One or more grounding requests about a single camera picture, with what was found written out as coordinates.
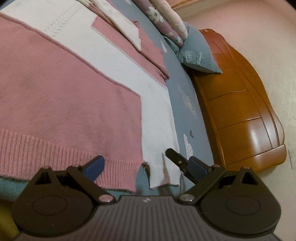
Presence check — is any pink and white knit sweater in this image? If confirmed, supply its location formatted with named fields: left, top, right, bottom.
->
left=1, top=1, right=181, bottom=192

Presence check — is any folded floral quilt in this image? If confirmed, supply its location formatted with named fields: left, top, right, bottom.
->
left=133, top=0, right=188, bottom=47

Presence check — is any wooden headboard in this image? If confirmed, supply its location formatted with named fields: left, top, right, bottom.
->
left=189, top=29, right=287, bottom=172

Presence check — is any teal pillow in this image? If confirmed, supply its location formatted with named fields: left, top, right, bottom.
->
left=164, top=22, right=223, bottom=74

